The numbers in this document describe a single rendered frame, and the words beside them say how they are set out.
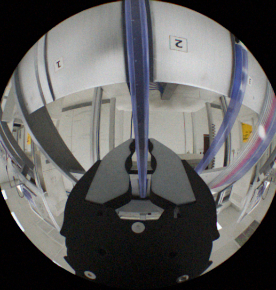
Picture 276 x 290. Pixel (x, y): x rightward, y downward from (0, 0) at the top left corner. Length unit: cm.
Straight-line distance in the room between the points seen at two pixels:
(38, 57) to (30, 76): 3
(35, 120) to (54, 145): 8
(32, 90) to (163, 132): 191
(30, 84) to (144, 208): 41
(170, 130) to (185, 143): 39
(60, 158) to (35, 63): 21
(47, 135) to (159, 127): 183
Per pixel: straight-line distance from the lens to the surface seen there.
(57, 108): 131
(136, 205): 36
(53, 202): 131
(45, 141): 23
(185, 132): 206
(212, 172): 28
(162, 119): 197
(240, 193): 155
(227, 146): 66
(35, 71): 15
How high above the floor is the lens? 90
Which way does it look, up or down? 1 degrees up
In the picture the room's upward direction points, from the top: 179 degrees clockwise
